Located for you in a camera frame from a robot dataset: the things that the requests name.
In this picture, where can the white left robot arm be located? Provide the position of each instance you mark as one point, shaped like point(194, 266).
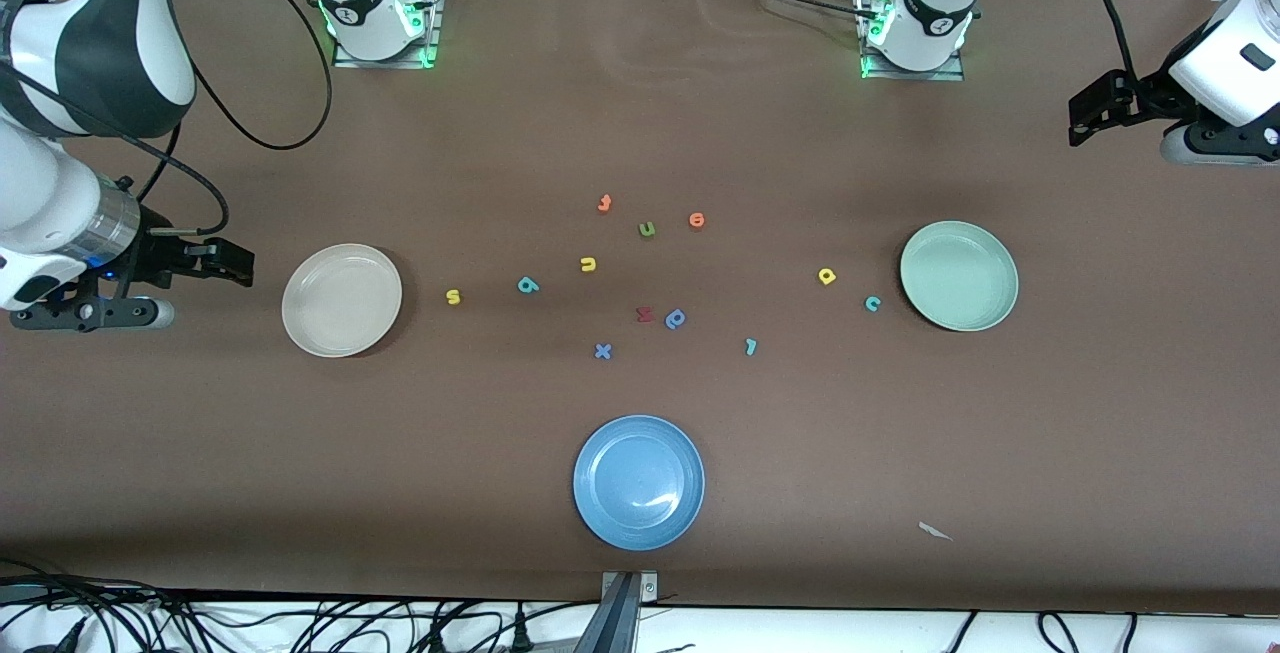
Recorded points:
point(930, 23)

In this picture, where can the blue plate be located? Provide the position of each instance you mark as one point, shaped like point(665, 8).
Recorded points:
point(638, 483)

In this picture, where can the black power plug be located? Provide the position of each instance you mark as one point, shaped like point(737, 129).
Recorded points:
point(520, 635)
point(435, 640)

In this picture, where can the blue foam letter d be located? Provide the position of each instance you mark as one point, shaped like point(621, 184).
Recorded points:
point(675, 321)

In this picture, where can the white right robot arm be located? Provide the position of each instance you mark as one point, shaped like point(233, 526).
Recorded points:
point(100, 43)

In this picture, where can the brown table cover sheet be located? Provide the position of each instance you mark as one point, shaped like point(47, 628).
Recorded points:
point(200, 453)

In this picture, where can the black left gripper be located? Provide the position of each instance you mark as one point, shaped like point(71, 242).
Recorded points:
point(1143, 96)

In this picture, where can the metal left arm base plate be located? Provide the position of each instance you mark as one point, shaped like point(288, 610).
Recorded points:
point(940, 75)

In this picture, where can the white paper scrap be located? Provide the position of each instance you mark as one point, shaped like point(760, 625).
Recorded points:
point(932, 530)

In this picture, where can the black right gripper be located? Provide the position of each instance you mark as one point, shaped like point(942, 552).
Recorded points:
point(160, 251)

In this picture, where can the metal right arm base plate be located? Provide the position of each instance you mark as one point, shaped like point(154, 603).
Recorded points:
point(355, 61)

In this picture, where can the beige brown plate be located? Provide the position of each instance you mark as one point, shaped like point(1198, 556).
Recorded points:
point(340, 301)

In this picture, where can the pale green plate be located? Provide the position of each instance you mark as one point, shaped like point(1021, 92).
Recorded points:
point(958, 276)

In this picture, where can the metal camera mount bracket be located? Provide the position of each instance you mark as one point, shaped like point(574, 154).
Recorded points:
point(620, 623)

